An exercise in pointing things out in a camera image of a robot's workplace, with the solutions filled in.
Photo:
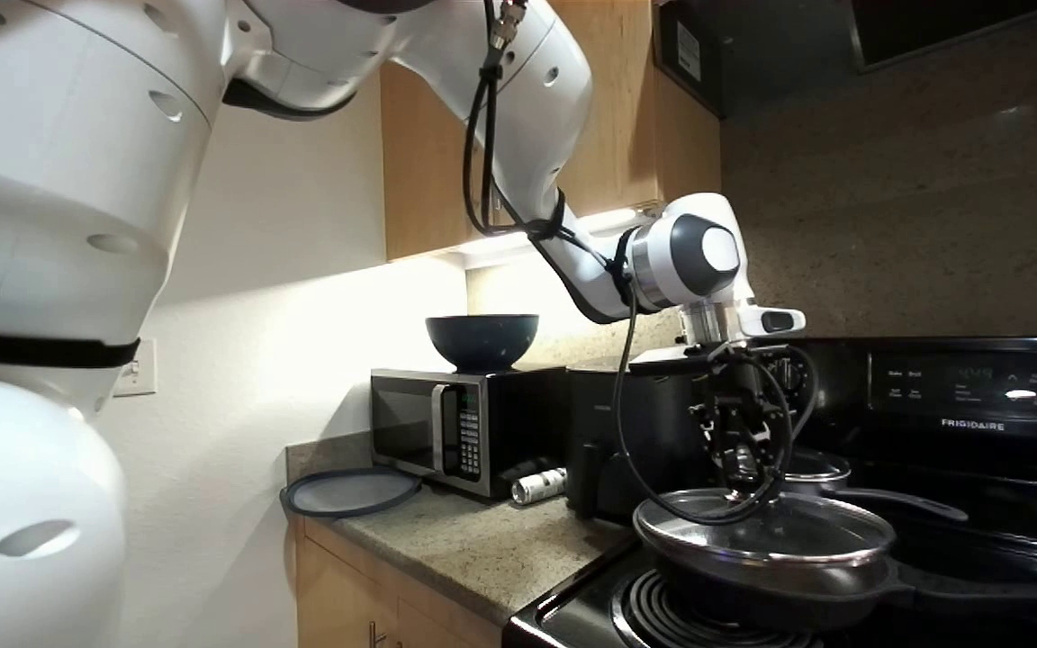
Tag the stainless steel microwave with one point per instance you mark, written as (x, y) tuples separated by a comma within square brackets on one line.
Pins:
[(473, 434)]

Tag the black electric stove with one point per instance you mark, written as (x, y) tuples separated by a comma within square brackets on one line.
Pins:
[(931, 434)]

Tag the wooden lower cabinet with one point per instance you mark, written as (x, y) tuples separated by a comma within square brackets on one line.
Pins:
[(351, 596)]

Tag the glass pan lid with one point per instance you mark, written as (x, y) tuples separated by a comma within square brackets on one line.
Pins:
[(790, 529)]

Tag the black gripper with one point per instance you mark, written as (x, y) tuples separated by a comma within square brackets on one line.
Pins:
[(748, 425)]

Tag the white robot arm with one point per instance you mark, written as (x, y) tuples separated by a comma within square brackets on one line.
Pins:
[(104, 114)]

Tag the white salt shaker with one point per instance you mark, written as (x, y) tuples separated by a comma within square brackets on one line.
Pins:
[(536, 486)]

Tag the white wall light switch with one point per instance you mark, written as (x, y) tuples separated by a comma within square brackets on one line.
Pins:
[(137, 374)]

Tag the black air fryer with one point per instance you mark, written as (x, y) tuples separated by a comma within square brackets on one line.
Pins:
[(630, 437)]

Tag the black range hood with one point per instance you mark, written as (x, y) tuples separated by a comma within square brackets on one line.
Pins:
[(751, 55)]

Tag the black frying pan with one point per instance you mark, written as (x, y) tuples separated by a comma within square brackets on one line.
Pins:
[(824, 596)]

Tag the round grey blue-rimmed tray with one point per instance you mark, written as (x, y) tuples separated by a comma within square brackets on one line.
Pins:
[(353, 492)]

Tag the dark blue bowl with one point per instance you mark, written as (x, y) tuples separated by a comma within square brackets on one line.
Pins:
[(481, 338)]

